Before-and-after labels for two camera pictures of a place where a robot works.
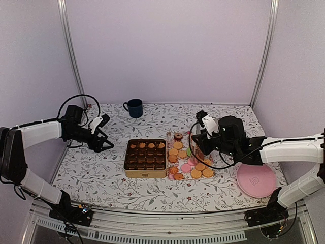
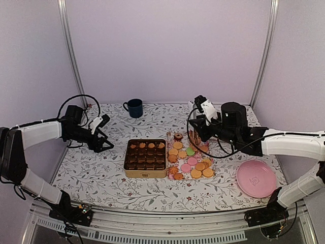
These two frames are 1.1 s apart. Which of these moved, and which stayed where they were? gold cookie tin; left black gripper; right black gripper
Moved: right black gripper
Stayed: gold cookie tin; left black gripper
